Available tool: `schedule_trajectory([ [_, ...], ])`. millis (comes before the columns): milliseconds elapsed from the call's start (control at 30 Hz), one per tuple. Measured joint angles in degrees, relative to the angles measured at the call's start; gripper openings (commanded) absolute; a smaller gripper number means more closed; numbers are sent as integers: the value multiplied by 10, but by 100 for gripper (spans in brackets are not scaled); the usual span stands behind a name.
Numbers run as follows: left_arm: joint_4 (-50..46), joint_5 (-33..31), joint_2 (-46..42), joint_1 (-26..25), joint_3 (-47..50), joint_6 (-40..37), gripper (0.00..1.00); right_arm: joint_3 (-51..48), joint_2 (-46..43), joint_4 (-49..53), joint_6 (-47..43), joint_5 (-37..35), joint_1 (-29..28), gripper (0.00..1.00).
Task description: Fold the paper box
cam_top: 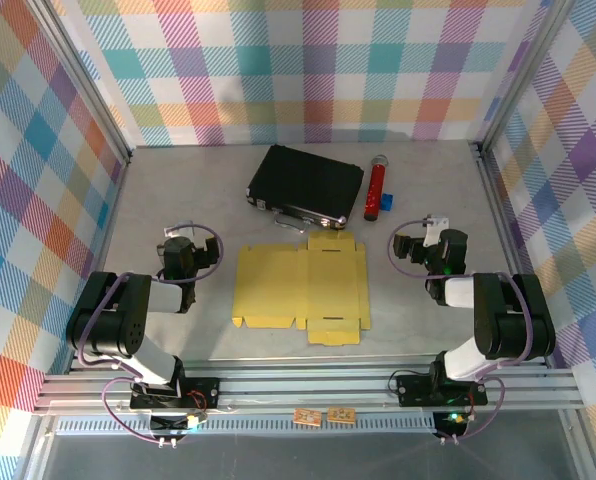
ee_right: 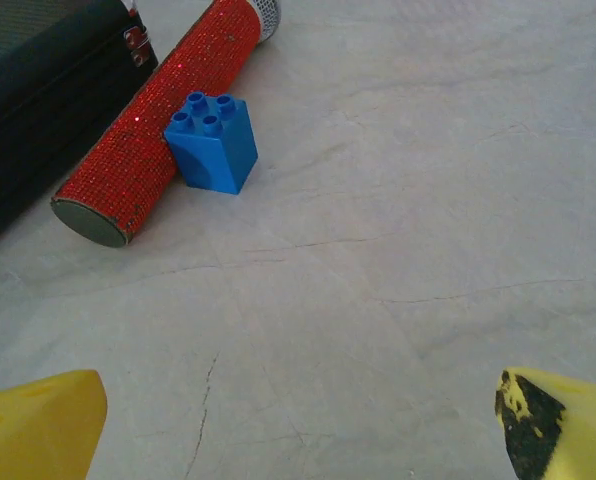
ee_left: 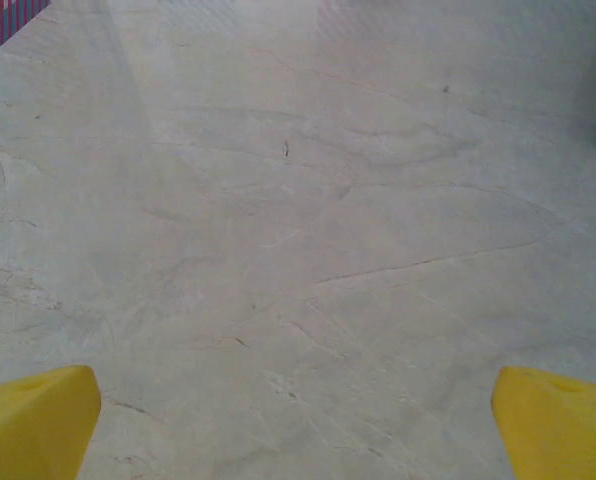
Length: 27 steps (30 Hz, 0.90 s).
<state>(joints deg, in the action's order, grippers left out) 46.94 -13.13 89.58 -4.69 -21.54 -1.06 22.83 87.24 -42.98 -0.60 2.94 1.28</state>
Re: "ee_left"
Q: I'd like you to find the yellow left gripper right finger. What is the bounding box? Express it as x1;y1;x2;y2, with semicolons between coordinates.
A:
491;365;596;480

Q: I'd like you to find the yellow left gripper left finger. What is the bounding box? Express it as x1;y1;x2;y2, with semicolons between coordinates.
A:
0;364;102;480

